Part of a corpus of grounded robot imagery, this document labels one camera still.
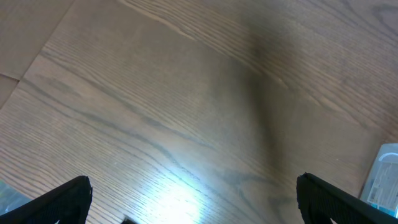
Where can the clear plastic container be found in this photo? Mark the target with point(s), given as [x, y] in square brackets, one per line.
[380, 188]

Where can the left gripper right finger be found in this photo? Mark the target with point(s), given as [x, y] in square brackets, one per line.
[320, 202]

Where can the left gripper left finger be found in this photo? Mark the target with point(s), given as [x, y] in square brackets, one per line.
[68, 203]

